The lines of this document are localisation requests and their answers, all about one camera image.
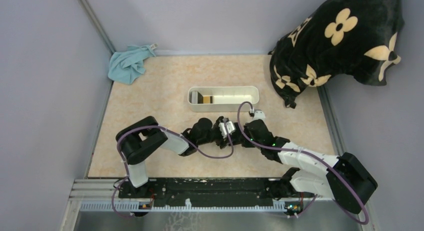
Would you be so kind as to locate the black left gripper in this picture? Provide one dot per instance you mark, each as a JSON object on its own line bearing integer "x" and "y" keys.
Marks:
{"x": 218, "y": 132}

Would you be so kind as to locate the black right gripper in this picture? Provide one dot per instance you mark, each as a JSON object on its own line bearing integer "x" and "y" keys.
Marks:
{"x": 241, "y": 133}

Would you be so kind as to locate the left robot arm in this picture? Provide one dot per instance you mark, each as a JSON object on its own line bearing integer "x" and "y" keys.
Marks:
{"x": 141, "y": 139}

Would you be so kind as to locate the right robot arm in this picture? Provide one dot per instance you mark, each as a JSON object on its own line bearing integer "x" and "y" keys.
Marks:
{"x": 341, "y": 178}

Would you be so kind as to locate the white plastic tray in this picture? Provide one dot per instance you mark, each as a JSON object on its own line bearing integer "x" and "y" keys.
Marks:
{"x": 225, "y": 98}

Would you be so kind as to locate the teal cloth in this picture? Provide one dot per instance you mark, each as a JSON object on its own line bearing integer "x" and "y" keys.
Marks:
{"x": 125, "y": 67}

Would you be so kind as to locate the black floral blanket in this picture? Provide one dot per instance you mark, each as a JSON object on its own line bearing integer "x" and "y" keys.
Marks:
{"x": 341, "y": 37}

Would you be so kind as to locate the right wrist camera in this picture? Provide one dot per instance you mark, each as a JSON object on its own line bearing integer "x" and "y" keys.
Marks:
{"x": 257, "y": 114}

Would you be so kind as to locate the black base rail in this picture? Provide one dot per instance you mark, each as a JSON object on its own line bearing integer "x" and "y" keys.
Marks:
{"x": 211, "y": 192}

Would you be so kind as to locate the aluminium frame rail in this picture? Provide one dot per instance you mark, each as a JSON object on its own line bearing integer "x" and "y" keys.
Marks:
{"x": 100, "y": 194}

